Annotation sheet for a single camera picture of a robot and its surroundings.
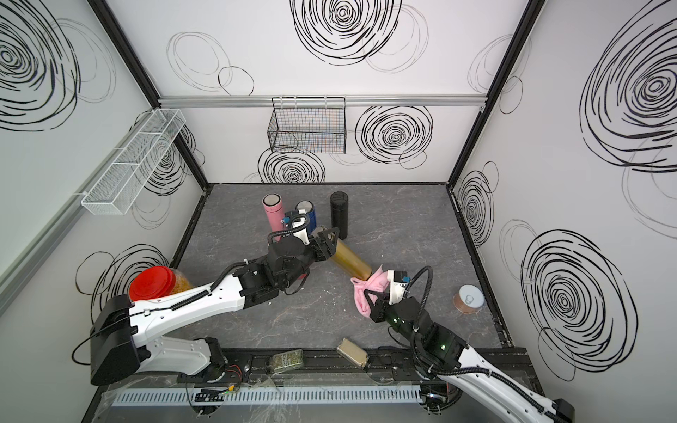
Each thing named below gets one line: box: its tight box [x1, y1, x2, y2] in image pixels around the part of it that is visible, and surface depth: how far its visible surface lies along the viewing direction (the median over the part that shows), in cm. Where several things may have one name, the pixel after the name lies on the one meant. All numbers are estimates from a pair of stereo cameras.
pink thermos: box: [261, 192, 284, 242], surface depth 88 cm
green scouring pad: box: [272, 348, 305, 373], surface depth 74 cm
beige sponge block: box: [336, 337, 369, 368], surface depth 75 cm
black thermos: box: [329, 190, 349, 240], surface depth 90 cm
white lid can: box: [453, 283, 485, 315], surface depth 84 cm
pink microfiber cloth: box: [349, 264, 390, 319], surface depth 76 cm
